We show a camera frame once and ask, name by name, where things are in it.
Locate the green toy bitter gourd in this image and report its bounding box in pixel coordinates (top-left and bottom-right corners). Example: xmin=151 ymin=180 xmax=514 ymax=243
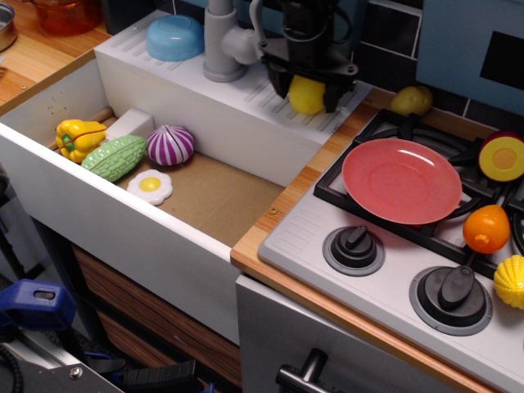
xmin=81 ymin=135 xmax=147 ymax=183

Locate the purple white toy onion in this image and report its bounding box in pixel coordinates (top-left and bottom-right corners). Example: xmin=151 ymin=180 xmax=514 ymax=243
xmin=147 ymin=125 xmax=195 ymax=166

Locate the orange glass container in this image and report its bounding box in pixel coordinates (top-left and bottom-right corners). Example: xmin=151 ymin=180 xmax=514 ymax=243
xmin=31 ymin=0 xmax=102 ymax=36

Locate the steel pot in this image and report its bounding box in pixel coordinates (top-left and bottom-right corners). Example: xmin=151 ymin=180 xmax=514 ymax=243
xmin=0 ymin=2 xmax=18 ymax=52

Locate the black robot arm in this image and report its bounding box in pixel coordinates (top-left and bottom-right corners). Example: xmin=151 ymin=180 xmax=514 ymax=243
xmin=259 ymin=1 xmax=358 ymax=113

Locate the blue plastic bowl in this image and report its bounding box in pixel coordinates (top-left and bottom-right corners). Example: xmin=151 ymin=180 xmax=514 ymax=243
xmin=146 ymin=15 xmax=205 ymax=61

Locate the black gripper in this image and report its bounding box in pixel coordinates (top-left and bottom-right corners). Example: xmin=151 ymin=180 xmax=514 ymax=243
xmin=260 ymin=24 xmax=358 ymax=113

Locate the orange toy fruit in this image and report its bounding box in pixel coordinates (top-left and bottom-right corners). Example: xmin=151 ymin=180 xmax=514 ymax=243
xmin=463 ymin=205 xmax=511 ymax=254

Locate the blue clamp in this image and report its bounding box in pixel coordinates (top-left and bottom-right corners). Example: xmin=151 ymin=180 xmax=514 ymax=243
xmin=1 ymin=279 xmax=76 ymax=334

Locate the grey metal bracket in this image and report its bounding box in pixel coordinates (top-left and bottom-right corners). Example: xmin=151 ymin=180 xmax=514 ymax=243
xmin=1 ymin=331 xmax=120 ymax=392

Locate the white toy sink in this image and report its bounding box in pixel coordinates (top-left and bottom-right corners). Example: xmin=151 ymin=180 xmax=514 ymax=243
xmin=1 ymin=11 xmax=368 ymax=342

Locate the halved toy peach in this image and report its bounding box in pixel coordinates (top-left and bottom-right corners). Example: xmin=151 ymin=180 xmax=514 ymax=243
xmin=478 ymin=130 xmax=523 ymax=182

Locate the grey toy stove top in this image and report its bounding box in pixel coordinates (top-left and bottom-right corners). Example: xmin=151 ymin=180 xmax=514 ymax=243
xmin=259 ymin=110 xmax=523 ymax=392

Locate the yellow toy lemon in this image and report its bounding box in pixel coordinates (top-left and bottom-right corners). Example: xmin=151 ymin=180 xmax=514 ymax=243
xmin=288 ymin=75 xmax=326 ymax=115

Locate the yellow toy corn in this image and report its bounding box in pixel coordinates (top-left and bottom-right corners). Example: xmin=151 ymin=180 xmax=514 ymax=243
xmin=494 ymin=255 xmax=523 ymax=309

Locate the black clamp handle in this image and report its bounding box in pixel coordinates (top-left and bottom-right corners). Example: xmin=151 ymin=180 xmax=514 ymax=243
xmin=120 ymin=360 xmax=204 ymax=392

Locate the black stove knob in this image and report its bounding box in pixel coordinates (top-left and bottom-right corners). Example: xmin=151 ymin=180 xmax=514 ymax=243
xmin=323 ymin=224 xmax=385 ymax=277
xmin=409 ymin=265 xmax=493 ymax=337

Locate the pink plastic plate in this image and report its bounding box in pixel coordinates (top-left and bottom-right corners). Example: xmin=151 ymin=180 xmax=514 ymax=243
xmin=341 ymin=139 xmax=463 ymax=224

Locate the right black stove knob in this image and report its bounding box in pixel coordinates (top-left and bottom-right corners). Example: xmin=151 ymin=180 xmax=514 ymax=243
xmin=409 ymin=265 xmax=493 ymax=337

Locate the metal oven door handle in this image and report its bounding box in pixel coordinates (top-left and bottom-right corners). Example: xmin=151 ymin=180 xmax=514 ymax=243
xmin=275 ymin=349 xmax=328 ymax=393

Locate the yellow toy potato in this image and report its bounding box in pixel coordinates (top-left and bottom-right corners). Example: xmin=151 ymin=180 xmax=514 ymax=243
xmin=390 ymin=85 xmax=433 ymax=116

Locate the toy fried egg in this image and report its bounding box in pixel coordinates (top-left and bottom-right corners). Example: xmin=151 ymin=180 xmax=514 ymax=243
xmin=126 ymin=169 xmax=174 ymax=206

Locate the grey toy faucet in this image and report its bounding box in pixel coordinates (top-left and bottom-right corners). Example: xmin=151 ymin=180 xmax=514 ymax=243
xmin=203 ymin=1 xmax=265 ymax=83

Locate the yellow toy bell pepper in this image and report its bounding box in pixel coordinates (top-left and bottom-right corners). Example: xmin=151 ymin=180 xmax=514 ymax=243
xmin=55 ymin=120 xmax=107 ymax=164

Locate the left black stove knob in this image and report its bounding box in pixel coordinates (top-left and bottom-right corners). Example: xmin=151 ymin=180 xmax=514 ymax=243
xmin=323 ymin=224 xmax=385 ymax=277

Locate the white foam block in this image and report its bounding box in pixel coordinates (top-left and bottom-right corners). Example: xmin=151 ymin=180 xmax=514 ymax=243
xmin=105 ymin=108 xmax=155 ymax=140

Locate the black stove grate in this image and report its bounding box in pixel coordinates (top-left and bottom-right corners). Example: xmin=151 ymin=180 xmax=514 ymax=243
xmin=314 ymin=110 xmax=523 ymax=278

